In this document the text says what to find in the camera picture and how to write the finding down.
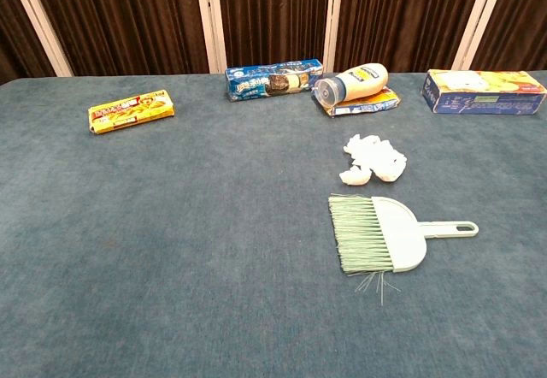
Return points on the mint green hand brush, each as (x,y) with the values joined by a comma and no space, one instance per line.
(397,234)

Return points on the blue Oreo cookie box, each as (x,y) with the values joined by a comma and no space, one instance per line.
(273,80)

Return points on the flat blue yellow packet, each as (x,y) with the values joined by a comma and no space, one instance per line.
(372,103)

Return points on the white squeeze bottle clear cap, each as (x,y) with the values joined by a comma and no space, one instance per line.
(359,82)

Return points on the yellow snack box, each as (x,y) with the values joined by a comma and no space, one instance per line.
(130,112)

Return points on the brown pleated curtain panel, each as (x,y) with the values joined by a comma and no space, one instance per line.
(273,14)
(406,19)
(124,19)
(17,40)
(517,19)

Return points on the blue yellow tissue box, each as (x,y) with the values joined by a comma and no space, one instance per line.
(483,91)

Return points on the white screen frame post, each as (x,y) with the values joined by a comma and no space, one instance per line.
(480,19)
(210,19)
(40,21)
(333,19)

